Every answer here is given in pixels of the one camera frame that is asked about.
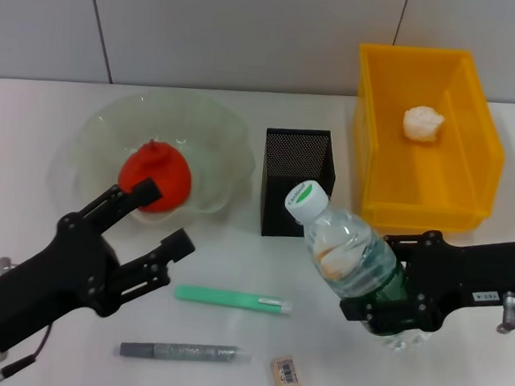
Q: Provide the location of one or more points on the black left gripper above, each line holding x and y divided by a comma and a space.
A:
57, 276

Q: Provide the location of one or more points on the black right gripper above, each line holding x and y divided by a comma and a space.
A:
464, 273

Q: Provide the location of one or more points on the red-orange fruit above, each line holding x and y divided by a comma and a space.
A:
166, 173

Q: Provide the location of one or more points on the clear water bottle green label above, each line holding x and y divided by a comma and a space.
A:
347, 243

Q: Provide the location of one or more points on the mint green pen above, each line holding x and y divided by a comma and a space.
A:
215, 297

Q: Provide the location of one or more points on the white paper ball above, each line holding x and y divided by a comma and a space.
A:
421, 124

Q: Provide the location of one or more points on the translucent wavy fruit plate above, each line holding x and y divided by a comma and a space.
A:
216, 155

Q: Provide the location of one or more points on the silver glitter pen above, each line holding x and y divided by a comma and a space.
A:
184, 351

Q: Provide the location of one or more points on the black mesh pen holder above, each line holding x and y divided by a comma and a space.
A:
273, 220

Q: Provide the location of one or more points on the beige eraser with barcode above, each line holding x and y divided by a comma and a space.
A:
286, 376

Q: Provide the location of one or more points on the yellow plastic storage bin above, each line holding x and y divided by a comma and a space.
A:
417, 182

